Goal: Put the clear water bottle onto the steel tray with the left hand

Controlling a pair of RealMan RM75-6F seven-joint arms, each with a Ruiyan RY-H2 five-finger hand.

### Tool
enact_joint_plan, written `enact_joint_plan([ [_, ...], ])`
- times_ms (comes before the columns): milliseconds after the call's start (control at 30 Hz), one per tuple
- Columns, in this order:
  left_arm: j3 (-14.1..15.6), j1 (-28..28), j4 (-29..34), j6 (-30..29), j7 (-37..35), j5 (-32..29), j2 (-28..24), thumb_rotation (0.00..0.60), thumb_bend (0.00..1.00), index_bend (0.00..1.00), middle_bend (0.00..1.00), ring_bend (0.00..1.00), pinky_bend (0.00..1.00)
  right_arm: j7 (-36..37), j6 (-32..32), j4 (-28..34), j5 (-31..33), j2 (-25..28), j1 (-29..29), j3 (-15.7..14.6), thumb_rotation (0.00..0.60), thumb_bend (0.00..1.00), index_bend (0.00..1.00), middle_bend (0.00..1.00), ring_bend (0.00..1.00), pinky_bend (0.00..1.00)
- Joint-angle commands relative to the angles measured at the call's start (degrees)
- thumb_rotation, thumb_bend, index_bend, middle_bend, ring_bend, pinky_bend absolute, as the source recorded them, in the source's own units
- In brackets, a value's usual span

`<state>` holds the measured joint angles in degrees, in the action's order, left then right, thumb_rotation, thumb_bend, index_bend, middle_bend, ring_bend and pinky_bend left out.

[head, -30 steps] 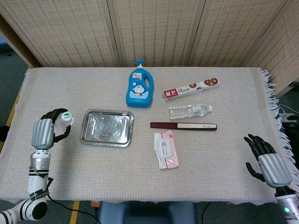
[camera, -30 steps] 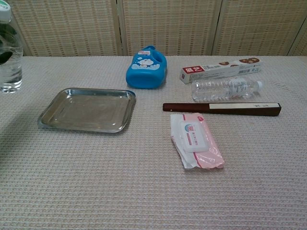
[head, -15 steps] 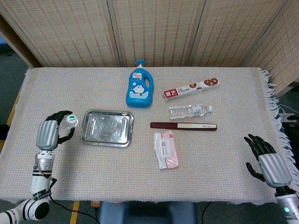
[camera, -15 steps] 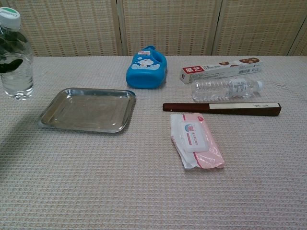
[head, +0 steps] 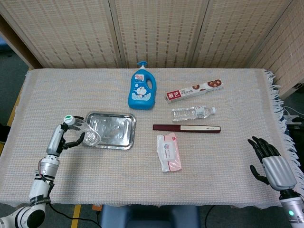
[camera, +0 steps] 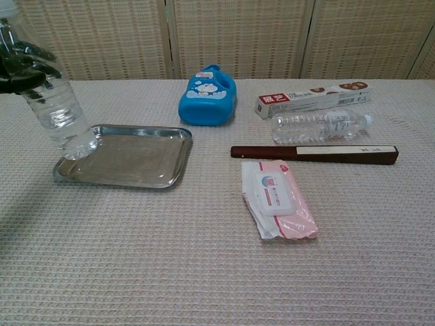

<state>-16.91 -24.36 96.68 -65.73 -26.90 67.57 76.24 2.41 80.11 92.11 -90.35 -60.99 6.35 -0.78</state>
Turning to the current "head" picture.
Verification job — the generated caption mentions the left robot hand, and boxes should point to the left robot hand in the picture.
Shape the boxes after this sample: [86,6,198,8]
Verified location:
[46,115,86,157]

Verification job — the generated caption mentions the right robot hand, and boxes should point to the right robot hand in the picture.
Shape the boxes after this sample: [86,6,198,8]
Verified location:
[247,136,298,191]

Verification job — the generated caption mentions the small transparent plastic bottle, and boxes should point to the small transparent plastic bottle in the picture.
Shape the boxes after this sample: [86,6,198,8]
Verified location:
[64,114,102,147]

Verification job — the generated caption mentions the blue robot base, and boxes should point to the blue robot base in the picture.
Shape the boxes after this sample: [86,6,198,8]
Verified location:
[98,204,200,228]

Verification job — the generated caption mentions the silver metal tray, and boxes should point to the silver metal tray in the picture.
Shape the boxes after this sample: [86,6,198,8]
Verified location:
[80,111,137,151]

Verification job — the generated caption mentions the blue detergent pump bottle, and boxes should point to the blue detergent pump bottle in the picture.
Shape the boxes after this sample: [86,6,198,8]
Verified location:
[127,61,156,111]

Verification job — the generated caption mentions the clear water bottle white cap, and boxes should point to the clear water bottle white cap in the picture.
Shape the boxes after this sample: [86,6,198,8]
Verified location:
[171,105,217,122]

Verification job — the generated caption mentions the woven beige tablecloth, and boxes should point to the woven beige tablecloth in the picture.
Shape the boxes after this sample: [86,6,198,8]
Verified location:
[0,68,304,210]

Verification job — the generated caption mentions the dark red slim box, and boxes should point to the dark red slim box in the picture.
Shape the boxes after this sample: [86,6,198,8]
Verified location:
[152,124,222,133]

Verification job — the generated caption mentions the pink wet wipes pack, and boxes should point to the pink wet wipes pack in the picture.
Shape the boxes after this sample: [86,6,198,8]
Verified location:
[156,132,183,172]

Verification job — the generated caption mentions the long baking paper box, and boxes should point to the long baking paper box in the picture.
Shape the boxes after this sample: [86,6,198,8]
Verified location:
[165,79,224,105]

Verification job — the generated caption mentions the folding woven screen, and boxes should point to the folding woven screen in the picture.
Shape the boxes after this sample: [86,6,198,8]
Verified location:
[0,0,304,100]

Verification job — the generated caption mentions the black cable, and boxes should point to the black cable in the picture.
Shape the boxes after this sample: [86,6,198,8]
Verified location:
[48,203,100,228]

